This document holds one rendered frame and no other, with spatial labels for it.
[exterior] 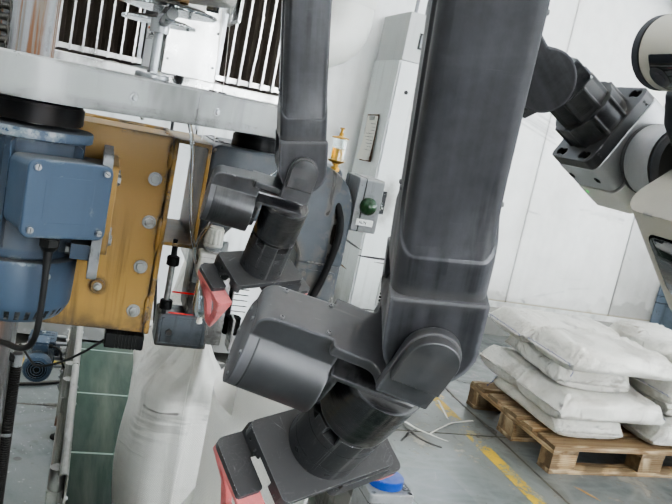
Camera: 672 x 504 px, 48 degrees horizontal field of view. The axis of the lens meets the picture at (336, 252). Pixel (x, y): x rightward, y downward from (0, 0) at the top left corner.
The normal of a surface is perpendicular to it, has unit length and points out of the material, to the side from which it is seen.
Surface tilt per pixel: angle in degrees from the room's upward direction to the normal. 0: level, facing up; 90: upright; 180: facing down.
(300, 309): 25
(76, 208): 90
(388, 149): 90
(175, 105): 90
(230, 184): 100
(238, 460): 39
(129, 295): 90
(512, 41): 112
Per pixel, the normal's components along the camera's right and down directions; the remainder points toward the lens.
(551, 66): 0.15, 0.36
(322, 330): 0.36, -0.78
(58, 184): 0.66, 0.26
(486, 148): 0.02, 0.55
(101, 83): 0.81, 0.26
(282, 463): 0.42, -0.60
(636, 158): -0.96, -0.03
